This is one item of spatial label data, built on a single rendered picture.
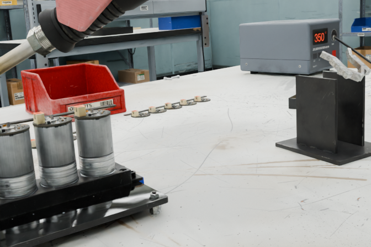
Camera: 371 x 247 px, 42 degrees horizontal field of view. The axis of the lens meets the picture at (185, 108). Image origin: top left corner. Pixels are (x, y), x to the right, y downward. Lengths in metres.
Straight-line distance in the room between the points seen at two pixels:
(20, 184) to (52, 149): 0.03
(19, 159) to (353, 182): 0.23
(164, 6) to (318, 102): 2.93
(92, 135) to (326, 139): 0.20
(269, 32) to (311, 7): 4.76
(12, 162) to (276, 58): 0.65
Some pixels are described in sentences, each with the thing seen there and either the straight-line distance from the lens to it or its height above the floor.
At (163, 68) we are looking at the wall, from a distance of 6.10.
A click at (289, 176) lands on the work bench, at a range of 0.38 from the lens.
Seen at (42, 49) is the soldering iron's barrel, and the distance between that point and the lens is 0.27.
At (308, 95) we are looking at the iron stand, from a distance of 0.43.
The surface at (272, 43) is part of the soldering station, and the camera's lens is 0.90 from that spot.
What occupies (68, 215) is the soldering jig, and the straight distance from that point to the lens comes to 0.31.
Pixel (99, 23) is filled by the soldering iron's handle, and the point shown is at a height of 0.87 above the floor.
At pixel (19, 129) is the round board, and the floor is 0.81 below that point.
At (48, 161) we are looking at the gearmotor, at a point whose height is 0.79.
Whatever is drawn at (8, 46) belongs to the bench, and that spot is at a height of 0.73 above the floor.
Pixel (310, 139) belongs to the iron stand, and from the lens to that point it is 0.44.
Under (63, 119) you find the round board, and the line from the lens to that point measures 0.32.
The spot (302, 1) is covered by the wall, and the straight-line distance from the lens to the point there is 5.72.
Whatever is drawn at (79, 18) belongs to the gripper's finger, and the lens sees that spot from 0.24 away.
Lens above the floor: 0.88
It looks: 11 degrees down
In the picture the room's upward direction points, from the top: 4 degrees counter-clockwise
